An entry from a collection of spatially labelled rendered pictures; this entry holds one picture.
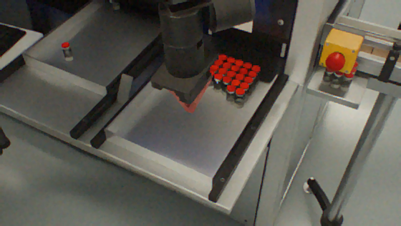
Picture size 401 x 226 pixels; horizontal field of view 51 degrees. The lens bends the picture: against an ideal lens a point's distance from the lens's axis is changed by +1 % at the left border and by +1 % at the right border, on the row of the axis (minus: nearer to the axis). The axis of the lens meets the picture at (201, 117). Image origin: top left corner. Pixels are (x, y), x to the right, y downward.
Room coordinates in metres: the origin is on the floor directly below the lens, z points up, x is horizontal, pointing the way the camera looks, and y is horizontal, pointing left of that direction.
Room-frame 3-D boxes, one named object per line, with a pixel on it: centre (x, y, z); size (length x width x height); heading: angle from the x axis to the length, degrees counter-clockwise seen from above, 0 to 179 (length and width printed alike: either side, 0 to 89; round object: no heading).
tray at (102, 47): (0.93, 0.26, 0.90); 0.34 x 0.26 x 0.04; 152
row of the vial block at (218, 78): (0.75, -0.03, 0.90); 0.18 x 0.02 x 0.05; 61
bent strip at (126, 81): (0.67, 0.20, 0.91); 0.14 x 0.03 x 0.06; 152
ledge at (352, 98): (0.79, -0.35, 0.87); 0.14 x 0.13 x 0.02; 152
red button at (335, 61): (0.72, -0.29, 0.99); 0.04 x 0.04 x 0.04; 62
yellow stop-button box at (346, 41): (0.76, -0.32, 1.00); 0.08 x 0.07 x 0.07; 152
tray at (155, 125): (0.67, 0.01, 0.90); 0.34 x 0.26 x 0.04; 151
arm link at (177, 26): (0.48, 0.02, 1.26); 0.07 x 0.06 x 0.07; 113
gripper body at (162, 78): (0.48, 0.03, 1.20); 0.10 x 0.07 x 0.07; 152
